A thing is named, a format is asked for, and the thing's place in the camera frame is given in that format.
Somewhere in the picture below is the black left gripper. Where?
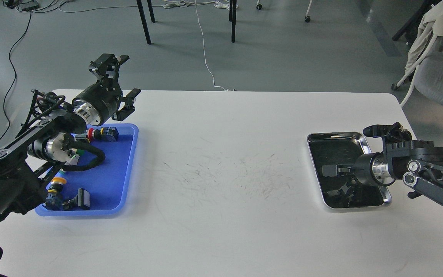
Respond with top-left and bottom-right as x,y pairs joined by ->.
73,54 -> 141,126

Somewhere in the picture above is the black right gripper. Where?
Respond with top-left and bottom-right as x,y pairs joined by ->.
321,153 -> 395,187

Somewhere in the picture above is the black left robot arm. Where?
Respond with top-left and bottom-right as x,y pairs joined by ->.
0,53 -> 141,260

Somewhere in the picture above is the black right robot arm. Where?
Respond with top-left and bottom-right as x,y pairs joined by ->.
322,122 -> 443,207

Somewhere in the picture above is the shiny metal tray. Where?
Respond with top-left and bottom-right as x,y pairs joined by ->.
306,132 -> 392,212

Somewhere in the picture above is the black table leg left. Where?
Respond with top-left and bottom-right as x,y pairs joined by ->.
137,0 -> 155,45

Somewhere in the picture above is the black table leg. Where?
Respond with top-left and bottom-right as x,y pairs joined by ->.
137,0 -> 155,45
228,0 -> 238,43

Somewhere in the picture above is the blue plastic tray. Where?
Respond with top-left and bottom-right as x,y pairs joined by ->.
35,123 -> 139,216

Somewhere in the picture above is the black table leg right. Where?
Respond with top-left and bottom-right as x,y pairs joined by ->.
228,0 -> 238,43

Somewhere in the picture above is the beige cloth on chair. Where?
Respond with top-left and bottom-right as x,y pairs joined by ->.
396,0 -> 443,108

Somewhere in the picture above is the red push button switch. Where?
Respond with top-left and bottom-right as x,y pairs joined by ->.
74,127 -> 119,143

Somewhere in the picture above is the green push button switch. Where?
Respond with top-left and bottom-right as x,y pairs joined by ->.
65,149 -> 85,165

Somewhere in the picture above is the white floor cable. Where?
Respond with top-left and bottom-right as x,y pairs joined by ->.
162,0 -> 240,92

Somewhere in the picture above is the black floor cable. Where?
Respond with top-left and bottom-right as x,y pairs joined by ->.
0,0 -> 68,154

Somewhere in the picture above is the black switch block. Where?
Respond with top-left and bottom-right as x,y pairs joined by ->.
62,188 -> 91,210

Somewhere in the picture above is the yellow push button switch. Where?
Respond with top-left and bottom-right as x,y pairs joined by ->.
43,177 -> 67,210

